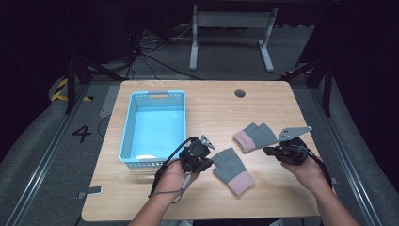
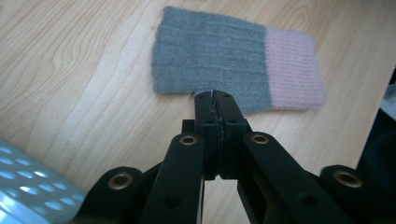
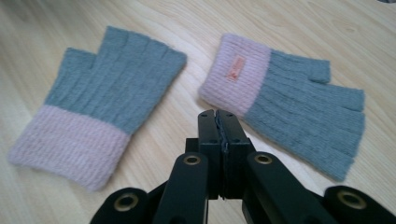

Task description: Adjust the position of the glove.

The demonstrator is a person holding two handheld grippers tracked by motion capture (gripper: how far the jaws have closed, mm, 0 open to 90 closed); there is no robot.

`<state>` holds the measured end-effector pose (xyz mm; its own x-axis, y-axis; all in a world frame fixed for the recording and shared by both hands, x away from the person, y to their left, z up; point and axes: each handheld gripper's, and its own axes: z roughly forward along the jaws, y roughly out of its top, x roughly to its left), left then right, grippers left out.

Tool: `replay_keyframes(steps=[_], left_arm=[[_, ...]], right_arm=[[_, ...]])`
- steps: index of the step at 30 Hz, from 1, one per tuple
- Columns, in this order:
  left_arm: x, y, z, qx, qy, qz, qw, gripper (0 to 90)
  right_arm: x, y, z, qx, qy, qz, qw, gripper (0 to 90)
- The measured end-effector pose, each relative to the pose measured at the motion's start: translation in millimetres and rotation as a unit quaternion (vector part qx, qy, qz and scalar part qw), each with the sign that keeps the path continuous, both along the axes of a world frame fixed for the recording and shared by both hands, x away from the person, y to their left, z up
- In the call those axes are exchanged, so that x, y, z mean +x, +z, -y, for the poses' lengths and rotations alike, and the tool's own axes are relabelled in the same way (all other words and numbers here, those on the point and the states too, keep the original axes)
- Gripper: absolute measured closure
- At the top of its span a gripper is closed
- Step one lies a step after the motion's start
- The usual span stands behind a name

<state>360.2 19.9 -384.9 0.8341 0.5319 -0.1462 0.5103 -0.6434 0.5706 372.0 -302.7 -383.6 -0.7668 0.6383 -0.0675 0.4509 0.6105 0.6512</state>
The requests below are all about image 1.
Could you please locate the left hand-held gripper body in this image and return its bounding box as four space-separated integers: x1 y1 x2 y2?
179 135 217 174

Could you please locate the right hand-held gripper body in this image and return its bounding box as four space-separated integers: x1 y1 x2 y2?
276 125 313 167

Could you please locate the grey glove pink cuff red label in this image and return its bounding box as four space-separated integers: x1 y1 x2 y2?
232 121 279 154

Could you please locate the person's right hand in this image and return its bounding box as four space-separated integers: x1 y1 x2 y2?
279 155 329 196

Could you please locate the person's left hand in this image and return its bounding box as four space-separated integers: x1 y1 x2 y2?
153 158 201 203

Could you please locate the light blue plastic basket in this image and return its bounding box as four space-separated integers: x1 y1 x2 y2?
118 89 188 169

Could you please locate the black metal stand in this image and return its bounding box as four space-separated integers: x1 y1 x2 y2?
280 57 334 118
64 52 126 115

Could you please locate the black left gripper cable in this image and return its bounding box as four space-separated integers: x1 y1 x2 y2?
148 136 198 199

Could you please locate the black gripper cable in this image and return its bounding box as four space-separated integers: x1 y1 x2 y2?
305 149 334 189
148 136 198 199

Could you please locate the thin grey cord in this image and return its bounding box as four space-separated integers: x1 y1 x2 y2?
148 173 193 204

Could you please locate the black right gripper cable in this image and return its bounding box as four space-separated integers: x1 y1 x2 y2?
305 149 334 189

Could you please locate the aluminium floor rail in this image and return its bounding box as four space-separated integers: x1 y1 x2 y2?
5 84 92 226
309 87 383 226

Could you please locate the thin black floor cable loop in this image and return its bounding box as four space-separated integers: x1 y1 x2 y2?
97 114 112 138

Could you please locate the grey metal bracket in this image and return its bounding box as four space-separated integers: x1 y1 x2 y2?
76 185 104 201

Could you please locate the bundle of black floor cables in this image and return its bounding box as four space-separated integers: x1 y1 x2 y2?
124 24 202 81

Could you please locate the white metal table frame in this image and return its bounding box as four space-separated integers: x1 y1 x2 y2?
188 4 279 73

